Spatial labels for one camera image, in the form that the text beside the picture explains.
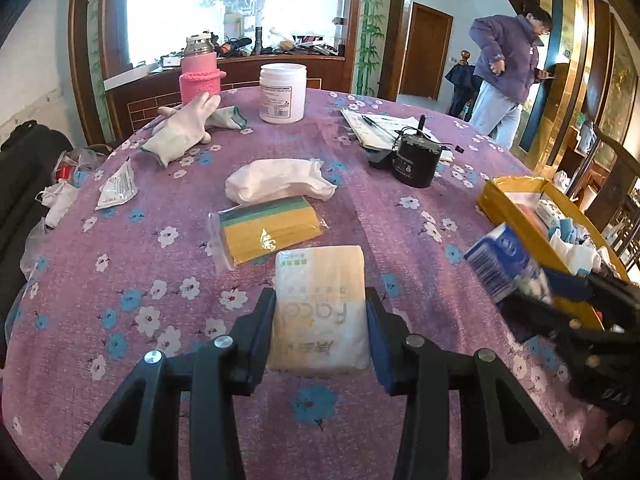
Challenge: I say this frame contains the crumpled plastic bags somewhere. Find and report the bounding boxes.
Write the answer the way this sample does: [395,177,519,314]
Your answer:
[20,147,108,281]

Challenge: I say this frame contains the white plastic jar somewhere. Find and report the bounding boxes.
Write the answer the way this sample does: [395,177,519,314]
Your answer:
[258,63,307,124]

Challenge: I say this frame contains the small white sachet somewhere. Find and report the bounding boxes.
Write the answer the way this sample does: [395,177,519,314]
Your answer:
[95,157,138,211]

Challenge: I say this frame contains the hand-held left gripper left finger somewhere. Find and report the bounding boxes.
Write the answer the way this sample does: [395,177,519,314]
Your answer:
[62,287,278,480]

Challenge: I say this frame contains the yellow-edged cardboard box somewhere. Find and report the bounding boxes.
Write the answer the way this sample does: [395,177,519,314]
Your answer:
[476,176,631,331]

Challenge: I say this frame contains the white paper sheets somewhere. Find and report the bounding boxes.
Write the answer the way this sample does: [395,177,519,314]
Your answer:
[341,109,443,151]

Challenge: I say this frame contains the white work glove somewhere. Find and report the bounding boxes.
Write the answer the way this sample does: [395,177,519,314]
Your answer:
[140,92,223,168]

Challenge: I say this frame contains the glass partition panel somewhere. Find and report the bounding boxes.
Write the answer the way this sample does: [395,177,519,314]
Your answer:
[120,0,351,68]

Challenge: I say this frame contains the person's right hand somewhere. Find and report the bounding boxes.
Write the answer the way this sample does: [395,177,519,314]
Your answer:
[575,402,640,468]

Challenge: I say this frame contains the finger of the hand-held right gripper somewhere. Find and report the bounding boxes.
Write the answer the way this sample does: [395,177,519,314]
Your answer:
[542,266,601,302]
[502,291,581,333]

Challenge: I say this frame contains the wooden sideboard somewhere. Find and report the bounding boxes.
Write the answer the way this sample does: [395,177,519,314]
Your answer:
[102,52,351,136]

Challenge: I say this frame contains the blue fluffy towel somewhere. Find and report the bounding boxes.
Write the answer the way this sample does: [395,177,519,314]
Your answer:
[547,217,591,246]

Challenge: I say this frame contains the brown wooden door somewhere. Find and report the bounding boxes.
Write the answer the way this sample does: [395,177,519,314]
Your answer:
[400,2,453,101]

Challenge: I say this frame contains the black cylindrical device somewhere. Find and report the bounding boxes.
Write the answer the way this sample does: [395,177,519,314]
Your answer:
[391,115,443,188]

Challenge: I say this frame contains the black bag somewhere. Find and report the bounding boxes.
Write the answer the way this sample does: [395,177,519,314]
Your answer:
[0,120,73,321]

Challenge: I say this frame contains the green-cuffed work glove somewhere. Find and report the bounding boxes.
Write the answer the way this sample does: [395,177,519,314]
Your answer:
[205,105,248,131]

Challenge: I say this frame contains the bamboo painted panel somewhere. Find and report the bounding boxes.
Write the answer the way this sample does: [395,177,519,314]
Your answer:
[350,0,396,96]

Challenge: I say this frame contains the purple floral tablecloth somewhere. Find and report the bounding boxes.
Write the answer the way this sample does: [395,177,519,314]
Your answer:
[0,87,601,480]

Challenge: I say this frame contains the dark wooden chair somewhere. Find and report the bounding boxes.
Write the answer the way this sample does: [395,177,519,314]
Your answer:
[582,125,640,261]

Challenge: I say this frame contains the blue printed plastic bag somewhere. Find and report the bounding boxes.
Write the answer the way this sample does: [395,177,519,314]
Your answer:
[464,222,556,306]

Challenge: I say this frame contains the cream facial towel pack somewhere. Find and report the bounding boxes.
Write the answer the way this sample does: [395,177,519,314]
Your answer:
[267,245,372,375]

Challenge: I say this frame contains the pink sleeved bottle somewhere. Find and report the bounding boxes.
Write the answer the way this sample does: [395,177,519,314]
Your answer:
[179,35,223,108]

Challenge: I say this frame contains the golden pillar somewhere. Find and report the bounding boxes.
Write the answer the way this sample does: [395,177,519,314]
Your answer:
[520,0,591,171]

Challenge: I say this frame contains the dark blue hanging jacket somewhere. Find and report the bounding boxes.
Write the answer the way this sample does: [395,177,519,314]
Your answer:
[445,51,483,118]

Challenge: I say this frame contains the white folded towel pack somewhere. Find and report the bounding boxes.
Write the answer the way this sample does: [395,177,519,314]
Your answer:
[225,158,338,206]

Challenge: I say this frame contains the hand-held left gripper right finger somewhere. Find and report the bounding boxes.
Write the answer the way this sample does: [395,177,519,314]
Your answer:
[365,287,583,480]

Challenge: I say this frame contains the yellow sponge pack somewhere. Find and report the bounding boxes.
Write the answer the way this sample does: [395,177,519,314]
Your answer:
[208,195,328,271]

